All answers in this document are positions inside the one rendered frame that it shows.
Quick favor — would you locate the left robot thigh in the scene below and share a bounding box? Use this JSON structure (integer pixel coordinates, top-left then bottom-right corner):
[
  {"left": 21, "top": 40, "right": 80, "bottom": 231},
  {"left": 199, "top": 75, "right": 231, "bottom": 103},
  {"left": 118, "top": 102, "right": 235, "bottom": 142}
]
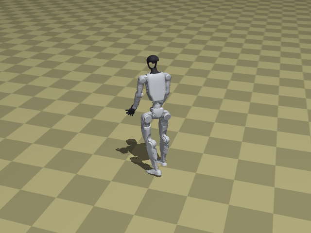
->
[{"left": 141, "top": 111, "right": 156, "bottom": 148}]

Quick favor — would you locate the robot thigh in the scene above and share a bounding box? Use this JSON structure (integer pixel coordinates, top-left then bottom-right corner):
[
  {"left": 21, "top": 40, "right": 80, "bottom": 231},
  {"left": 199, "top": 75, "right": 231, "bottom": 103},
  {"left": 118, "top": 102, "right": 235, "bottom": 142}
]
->
[
  {"left": 141, "top": 111, "right": 156, "bottom": 148},
  {"left": 158, "top": 110, "right": 171, "bottom": 144}
]

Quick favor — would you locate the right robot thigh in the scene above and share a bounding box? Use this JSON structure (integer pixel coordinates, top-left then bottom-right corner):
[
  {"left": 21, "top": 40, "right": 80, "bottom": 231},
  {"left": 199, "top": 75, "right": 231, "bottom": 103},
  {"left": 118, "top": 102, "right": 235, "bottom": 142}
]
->
[{"left": 158, "top": 110, "right": 171, "bottom": 144}]

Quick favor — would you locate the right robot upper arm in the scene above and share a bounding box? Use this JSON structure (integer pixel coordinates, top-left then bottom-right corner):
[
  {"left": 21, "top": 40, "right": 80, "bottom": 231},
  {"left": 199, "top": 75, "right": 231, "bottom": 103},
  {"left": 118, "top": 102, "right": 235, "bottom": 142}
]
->
[{"left": 164, "top": 72, "right": 171, "bottom": 95}]

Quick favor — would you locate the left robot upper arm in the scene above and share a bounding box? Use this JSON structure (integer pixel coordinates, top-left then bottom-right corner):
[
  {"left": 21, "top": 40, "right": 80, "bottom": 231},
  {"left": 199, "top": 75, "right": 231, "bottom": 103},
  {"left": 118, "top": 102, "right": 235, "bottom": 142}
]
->
[{"left": 137, "top": 75, "right": 147, "bottom": 98}]

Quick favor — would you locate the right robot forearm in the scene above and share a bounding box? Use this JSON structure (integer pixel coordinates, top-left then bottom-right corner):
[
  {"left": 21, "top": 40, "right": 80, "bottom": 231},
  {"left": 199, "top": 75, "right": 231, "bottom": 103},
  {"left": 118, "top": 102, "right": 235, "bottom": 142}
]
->
[{"left": 159, "top": 94, "right": 169, "bottom": 106}]

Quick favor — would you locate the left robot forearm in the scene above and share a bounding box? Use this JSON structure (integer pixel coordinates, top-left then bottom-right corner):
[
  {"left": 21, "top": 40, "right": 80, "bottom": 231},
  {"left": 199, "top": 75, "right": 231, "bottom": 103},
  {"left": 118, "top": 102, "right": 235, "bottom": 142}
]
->
[{"left": 132, "top": 92, "right": 140, "bottom": 110}]

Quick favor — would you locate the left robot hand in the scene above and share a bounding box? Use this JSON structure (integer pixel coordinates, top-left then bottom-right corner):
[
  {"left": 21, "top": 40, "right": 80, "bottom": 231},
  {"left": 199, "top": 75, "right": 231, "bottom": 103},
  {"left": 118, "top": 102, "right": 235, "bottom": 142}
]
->
[{"left": 126, "top": 105, "right": 135, "bottom": 116}]

